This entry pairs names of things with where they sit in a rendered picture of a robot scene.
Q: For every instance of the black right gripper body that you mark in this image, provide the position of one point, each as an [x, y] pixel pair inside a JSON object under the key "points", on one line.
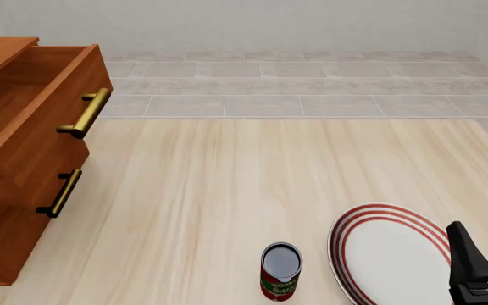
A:
{"points": [[483, 294]]}

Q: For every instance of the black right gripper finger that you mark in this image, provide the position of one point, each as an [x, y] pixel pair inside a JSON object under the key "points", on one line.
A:
{"points": [[468, 260]]}

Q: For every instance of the tomato sauce tin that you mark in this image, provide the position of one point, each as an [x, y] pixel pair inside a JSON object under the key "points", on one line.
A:
{"points": [[281, 273]]}

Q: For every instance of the open wooden drawer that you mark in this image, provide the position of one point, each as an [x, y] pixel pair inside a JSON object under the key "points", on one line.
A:
{"points": [[36, 127]]}

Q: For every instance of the white plate with red rings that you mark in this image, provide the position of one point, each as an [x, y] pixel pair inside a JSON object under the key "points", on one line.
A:
{"points": [[392, 263]]}

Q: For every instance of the closed wooden drawer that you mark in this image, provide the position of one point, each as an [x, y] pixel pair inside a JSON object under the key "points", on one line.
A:
{"points": [[36, 187]]}

